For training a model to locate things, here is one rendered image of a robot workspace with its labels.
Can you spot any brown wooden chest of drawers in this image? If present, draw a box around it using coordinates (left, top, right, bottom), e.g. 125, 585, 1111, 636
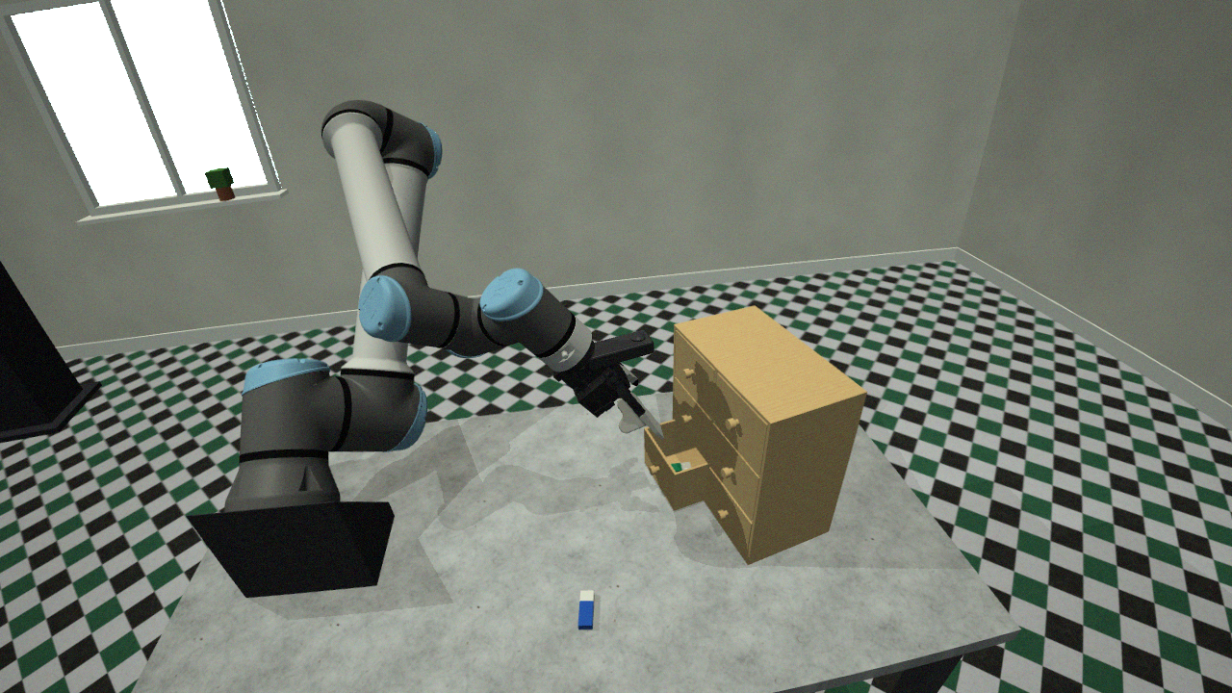
673, 306, 867, 565

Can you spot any blue and white eraser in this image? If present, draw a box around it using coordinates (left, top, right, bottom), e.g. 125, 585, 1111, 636
578, 589, 594, 629

